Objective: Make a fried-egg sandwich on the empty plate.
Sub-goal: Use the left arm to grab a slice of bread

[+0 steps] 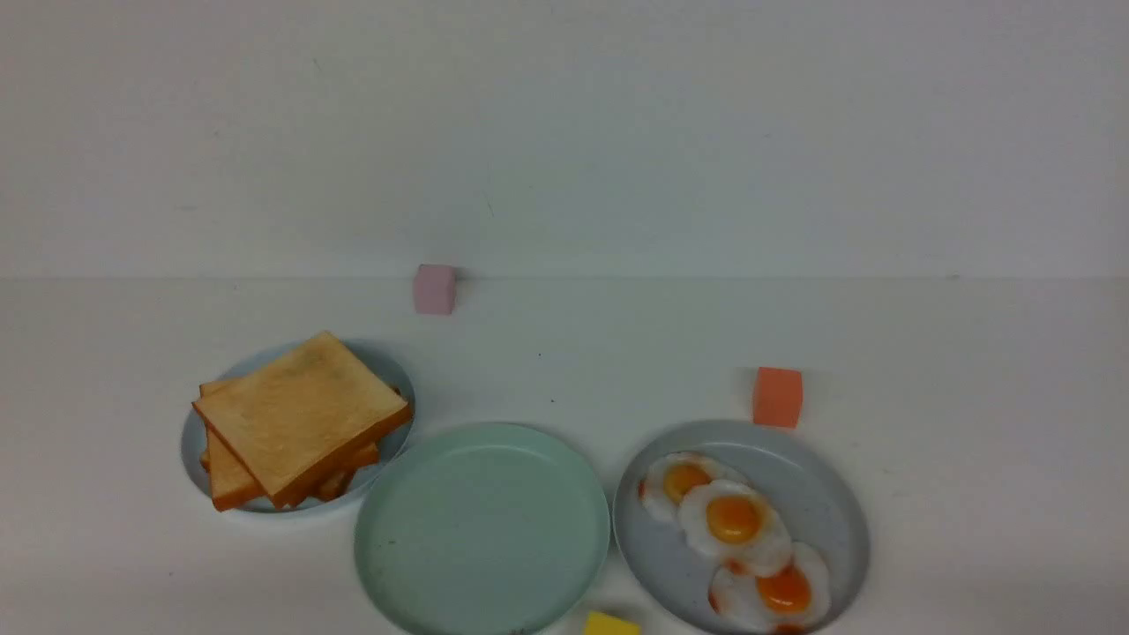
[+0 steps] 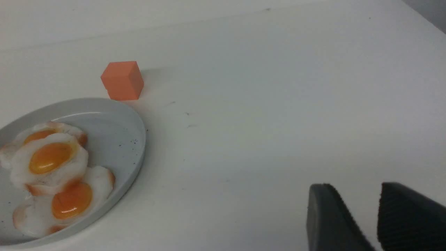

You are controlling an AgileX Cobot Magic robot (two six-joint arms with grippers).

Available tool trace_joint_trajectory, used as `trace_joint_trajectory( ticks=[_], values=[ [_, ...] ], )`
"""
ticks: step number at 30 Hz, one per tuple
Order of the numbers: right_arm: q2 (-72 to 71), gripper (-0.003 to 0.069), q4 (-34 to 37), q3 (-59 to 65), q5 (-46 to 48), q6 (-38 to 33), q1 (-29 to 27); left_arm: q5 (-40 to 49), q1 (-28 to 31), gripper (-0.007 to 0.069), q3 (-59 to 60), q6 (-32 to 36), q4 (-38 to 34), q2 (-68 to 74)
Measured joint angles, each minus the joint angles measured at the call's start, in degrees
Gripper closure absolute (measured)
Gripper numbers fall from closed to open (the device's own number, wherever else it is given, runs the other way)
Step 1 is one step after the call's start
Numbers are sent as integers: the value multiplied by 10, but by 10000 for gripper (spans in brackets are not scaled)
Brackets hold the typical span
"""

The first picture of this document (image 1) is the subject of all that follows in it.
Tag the fried egg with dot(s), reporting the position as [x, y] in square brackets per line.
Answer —
[796, 599]
[733, 526]
[665, 483]

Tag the toast slice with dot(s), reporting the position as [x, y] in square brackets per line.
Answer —
[344, 405]
[266, 462]
[330, 488]
[366, 456]

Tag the pink cube block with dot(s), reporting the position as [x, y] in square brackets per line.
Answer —
[435, 289]

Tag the mint green centre plate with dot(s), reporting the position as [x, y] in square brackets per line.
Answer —
[495, 528]

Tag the orange cube block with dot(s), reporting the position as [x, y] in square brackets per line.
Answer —
[777, 398]

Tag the grey-blue egg plate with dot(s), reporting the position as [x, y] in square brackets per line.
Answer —
[817, 506]

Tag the yellow cube block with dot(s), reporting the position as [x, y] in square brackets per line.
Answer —
[600, 623]

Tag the light blue bread plate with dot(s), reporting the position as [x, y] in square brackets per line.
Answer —
[375, 358]

